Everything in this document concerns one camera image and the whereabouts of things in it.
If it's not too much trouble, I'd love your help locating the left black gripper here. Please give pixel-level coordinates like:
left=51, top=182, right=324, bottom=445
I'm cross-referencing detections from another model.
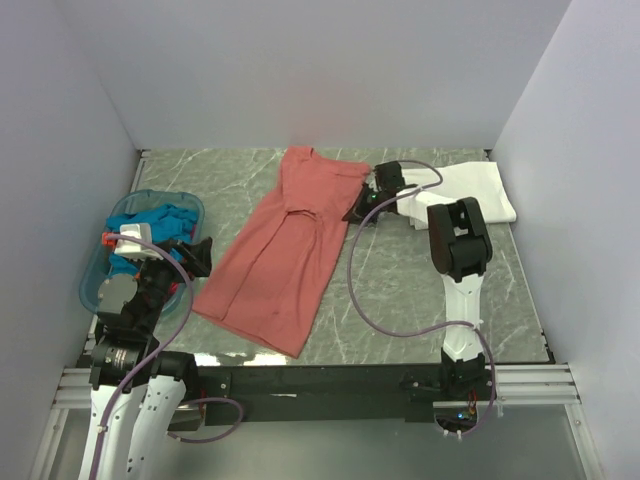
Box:
left=129, top=235, right=211, bottom=332

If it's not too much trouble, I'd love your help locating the salmon pink t shirt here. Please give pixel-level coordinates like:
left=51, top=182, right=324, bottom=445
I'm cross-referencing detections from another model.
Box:
left=193, top=147, right=371, bottom=358

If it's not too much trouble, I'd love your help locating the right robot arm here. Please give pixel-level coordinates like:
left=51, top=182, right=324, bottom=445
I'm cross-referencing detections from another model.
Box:
left=345, top=160, right=493, bottom=399

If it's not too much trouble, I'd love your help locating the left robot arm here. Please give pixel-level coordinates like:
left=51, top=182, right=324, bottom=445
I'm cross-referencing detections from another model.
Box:
left=79, top=237, right=212, bottom=479

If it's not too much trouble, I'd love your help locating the orange t shirt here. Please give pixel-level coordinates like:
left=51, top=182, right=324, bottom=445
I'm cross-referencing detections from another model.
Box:
left=135, top=271, right=180, bottom=302

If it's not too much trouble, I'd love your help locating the blue t shirt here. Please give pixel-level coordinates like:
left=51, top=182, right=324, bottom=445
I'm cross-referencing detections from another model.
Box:
left=105, top=203, right=199, bottom=274

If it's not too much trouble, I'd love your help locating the teal plastic basket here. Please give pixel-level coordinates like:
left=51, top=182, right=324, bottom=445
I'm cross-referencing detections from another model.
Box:
left=79, top=189, right=205, bottom=313

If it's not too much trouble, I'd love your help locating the folded white t shirt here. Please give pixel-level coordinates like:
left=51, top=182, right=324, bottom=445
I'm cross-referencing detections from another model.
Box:
left=396, top=161, right=517, bottom=230

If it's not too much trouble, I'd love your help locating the black base beam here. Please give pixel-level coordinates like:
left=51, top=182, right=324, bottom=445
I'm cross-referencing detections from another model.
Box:
left=189, top=363, right=496, bottom=432

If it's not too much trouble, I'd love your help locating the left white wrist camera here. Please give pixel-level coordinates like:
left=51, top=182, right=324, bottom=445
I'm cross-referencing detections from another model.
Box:
left=102, top=223, right=162, bottom=261

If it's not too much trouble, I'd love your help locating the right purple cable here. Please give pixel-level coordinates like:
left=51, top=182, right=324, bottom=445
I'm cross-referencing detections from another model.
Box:
left=347, top=159, right=498, bottom=439

